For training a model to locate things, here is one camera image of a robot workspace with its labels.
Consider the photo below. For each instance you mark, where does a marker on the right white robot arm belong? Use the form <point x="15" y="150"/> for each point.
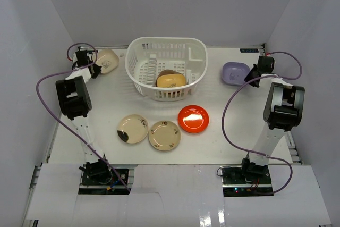
<point x="283" y="111"/>

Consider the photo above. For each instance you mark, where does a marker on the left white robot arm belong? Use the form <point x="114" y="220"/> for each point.
<point x="75" y="104"/>

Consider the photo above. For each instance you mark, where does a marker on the yellow square panda plate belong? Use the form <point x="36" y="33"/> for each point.
<point x="171" y="80"/>

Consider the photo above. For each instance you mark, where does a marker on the cream round floral plate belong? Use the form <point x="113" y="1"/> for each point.
<point x="164" y="136"/>

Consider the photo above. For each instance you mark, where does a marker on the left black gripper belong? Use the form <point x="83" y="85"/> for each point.
<point x="95" y="69"/>

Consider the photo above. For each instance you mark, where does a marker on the brown square panda plate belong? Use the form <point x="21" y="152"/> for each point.
<point x="165" y="72"/>

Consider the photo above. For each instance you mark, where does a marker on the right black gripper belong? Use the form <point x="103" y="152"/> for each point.
<point x="248" y="77"/>

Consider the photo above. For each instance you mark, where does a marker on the purple square panda plate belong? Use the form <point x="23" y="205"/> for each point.
<point x="234" y="73"/>

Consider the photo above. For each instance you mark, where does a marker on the white plastic dish basket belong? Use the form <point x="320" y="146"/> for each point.
<point x="147" y="57"/>

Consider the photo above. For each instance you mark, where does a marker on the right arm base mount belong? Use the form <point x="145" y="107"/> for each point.
<point x="235" y="184"/>

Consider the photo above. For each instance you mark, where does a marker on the cream round plate black mark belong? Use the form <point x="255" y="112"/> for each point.
<point x="132" y="129"/>

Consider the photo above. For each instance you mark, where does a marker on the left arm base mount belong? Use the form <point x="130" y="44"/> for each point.
<point x="110" y="179"/>

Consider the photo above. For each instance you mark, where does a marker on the orange round plate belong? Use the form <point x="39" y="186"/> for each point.
<point x="193" y="119"/>

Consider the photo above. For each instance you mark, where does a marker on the cream square panda plate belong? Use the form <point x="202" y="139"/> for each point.
<point x="107" y="60"/>

